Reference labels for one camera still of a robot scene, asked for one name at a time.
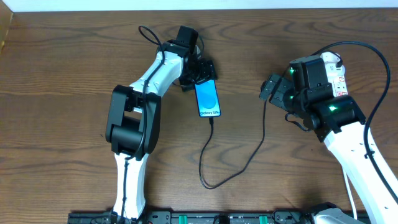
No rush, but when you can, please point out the blue screen Galaxy smartphone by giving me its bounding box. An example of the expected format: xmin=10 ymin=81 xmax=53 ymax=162
xmin=195 ymin=80 xmax=221 ymax=118

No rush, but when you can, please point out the black USB charging cable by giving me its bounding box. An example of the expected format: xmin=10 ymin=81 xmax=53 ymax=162
xmin=198 ymin=50 xmax=344 ymax=190

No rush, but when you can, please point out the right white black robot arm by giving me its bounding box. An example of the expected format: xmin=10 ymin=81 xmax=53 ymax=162
xmin=259 ymin=52 xmax=397 ymax=223

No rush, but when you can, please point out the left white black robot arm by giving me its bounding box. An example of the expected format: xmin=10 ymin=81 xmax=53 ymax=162
xmin=105 ymin=26 xmax=217 ymax=223

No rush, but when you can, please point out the white power strip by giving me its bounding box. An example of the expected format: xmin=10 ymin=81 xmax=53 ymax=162
xmin=320 ymin=52 xmax=348 ymax=97

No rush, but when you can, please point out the white USB wall charger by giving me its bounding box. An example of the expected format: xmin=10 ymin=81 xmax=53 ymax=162
xmin=325 ymin=63 xmax=345 ymax=80

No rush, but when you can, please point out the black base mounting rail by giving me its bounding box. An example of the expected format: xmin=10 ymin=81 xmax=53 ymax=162
xmin=67 ymin=211 xmax=311 ymax=224

